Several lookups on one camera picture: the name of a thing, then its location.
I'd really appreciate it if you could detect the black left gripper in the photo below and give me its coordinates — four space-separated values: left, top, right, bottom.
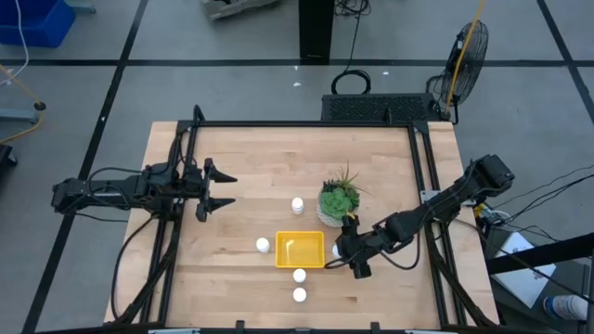
182 157 239 223

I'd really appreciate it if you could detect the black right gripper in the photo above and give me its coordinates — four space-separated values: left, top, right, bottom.
334 215 387 280

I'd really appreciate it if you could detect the yellow plastic basket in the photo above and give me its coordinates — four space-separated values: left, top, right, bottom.
275 230 326 270

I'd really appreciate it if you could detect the succulent in patterned pot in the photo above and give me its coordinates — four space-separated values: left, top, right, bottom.
316 162 370 228

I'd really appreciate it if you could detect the black vented computer case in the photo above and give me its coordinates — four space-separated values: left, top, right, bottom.
320 93 442 123

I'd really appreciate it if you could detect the grey metal stand base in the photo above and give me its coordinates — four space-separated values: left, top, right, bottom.
200 0 282 21

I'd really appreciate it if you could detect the white laptop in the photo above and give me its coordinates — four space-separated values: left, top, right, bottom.
491 230 557 310

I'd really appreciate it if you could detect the black rectangular column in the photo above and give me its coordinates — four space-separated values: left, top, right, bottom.
298 0 336 65

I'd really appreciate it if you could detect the black metal beam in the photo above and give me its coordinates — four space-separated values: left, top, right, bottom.
485 231 594 276

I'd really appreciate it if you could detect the grey stand foot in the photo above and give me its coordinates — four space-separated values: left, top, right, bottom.
0 108 41 125

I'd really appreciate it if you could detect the black floor object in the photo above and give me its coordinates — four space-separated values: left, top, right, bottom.
0 143 19 169

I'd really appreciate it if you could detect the black floor fan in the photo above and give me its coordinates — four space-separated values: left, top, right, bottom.
426 20 491 124

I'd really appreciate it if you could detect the white and blue shoe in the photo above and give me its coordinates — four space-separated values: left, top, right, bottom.
542 294 589 322

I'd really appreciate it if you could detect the blue plastic bin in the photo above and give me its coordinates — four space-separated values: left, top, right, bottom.
0 0 77 48

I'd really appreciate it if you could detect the black aluminium table frame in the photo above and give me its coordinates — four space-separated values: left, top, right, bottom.
109 104 500 334

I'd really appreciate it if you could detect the coiled black cable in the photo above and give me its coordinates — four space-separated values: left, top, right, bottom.
329 0 372 96

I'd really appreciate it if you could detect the yellow floor cable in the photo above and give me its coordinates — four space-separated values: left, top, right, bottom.
0 63 46 145

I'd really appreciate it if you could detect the black floor cable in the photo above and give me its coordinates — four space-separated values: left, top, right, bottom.
491 164 594 242

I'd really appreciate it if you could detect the yellow hanging cable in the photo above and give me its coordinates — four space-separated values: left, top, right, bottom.
444 0 487 115

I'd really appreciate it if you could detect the white floor cable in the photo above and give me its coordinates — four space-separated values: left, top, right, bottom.
0 0 30 87

